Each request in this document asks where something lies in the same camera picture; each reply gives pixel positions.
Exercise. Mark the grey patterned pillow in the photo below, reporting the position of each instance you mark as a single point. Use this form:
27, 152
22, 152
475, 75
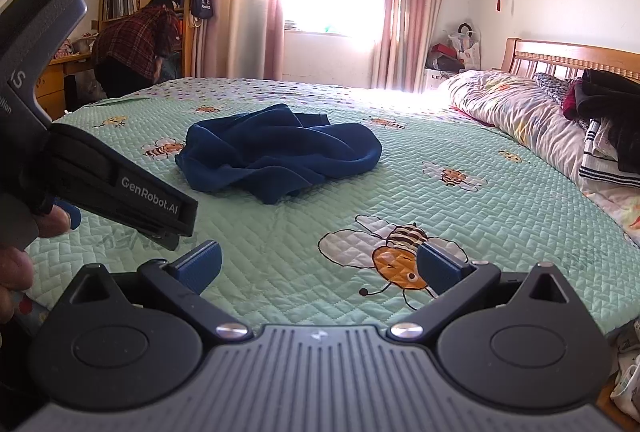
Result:
552, 86

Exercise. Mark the pile of dark clothes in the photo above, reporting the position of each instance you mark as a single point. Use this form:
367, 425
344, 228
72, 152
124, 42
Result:
612, 106

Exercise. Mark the white plastic bag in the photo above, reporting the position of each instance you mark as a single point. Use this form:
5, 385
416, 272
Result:
467, 46

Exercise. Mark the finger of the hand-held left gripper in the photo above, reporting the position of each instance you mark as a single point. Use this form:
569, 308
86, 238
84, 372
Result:
164, 240

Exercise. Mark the green bee-print bedspread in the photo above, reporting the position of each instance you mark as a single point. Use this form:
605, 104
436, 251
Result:
310, 222

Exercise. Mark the dark blue knit sweater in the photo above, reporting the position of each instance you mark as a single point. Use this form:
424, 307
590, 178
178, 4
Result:
280, 151

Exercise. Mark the floral folded duvet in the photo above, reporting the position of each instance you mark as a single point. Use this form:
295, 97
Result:
520, 111

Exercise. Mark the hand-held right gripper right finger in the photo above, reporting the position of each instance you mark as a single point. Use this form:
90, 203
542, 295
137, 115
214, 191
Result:
440, 269

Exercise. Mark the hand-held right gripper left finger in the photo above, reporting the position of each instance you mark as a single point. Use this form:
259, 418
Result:
200, 264

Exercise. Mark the wooden headboard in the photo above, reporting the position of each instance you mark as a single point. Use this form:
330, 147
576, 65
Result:
555, 56

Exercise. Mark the wooden desk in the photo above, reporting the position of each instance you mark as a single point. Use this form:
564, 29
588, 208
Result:
52, 81

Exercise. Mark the white patterned cloth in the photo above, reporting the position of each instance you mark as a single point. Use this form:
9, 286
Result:
627, 372

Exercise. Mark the person's left hand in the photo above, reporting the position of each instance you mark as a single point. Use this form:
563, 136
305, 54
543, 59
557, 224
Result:
15, 272

